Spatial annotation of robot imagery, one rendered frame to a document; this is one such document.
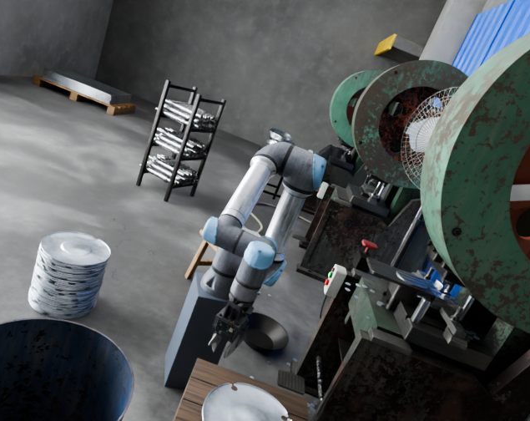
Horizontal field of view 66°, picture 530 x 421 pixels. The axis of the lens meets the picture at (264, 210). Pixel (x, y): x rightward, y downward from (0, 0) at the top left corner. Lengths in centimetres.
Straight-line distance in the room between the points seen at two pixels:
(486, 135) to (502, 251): 29
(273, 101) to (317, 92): 85
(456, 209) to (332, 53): 713
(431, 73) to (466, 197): 186
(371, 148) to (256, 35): 560
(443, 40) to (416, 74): 389
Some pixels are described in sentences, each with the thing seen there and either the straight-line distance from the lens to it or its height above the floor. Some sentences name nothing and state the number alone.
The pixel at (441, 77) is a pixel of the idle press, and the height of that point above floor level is 166.
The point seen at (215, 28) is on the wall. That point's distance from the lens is 828.
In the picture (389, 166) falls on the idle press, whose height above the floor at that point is 103.
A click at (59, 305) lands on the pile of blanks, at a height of 6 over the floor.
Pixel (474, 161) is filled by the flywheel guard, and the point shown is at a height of 127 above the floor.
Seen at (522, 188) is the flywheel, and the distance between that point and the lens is 117.
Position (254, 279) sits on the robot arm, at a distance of 107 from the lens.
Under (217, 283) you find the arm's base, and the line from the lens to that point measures 160.
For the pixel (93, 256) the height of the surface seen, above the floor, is 28.
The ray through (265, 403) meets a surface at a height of 35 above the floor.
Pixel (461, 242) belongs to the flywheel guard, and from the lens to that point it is 113.
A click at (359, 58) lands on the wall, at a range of 815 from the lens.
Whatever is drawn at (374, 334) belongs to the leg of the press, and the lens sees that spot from 146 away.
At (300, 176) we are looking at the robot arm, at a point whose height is 101.
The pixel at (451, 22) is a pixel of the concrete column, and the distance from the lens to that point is 679.
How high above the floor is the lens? 128
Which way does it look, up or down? 17 degrees down
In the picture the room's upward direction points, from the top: 22 degrees clockwise
